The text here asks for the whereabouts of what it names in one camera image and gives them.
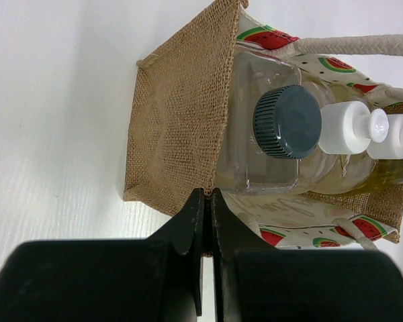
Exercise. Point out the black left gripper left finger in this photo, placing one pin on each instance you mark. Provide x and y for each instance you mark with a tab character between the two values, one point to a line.
153	279

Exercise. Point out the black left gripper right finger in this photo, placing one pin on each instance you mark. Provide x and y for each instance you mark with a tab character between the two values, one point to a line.
256	282

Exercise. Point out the burlap watermelon print bag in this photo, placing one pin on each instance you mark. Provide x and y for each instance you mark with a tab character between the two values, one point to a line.
180	115

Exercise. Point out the amber bottle white cap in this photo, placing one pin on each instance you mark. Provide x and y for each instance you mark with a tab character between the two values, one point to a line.
388	156
348	128

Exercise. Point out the clear bottle grey cap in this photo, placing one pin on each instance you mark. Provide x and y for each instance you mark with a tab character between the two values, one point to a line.
270	145

